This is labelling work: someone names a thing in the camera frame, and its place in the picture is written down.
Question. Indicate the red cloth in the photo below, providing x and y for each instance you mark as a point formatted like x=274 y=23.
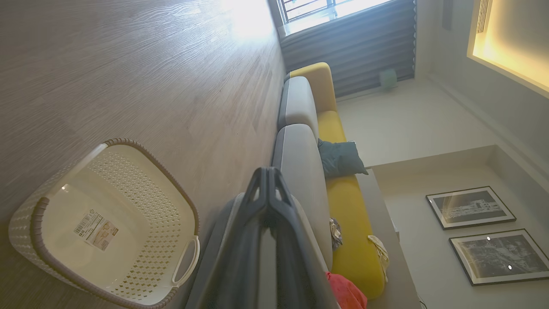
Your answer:
x=345 y=294

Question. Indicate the cream perforated laundry basket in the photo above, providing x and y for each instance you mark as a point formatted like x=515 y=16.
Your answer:
x=128 y=184

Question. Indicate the small pale green wall device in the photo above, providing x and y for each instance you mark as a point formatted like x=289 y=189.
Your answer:
x=388 y=79

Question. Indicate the grey metal window railing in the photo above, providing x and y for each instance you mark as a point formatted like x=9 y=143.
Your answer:
x=306 y=8

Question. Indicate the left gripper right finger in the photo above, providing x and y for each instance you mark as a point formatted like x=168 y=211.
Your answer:
x=296 y=266

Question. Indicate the white basket label sticker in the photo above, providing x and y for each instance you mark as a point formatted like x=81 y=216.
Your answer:
x=96 y=231

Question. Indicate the cream cloth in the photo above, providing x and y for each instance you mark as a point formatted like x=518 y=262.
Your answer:
x=379 y=255

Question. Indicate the grey and yellow sofa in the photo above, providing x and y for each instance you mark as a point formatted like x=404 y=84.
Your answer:
x=300 y=159

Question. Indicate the grey pleated window blind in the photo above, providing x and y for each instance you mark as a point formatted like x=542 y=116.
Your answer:
x=356 y=51

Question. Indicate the slatted ceiling air vent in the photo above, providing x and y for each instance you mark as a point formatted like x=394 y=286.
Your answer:
x=483 y=15

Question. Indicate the black framed monochrome picture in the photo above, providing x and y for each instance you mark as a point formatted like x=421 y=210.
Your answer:
x=469 y=208
x=499 y=257

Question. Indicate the patterned grey cloth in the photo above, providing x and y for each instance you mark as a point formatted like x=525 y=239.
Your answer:
x=335 y=234

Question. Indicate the teal cushion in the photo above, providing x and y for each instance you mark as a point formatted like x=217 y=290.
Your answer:
x=341 y=159

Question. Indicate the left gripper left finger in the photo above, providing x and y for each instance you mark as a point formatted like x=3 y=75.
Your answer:
x=231 y=266

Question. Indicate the bright window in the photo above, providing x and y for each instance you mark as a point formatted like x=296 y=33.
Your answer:
x=356 y=6

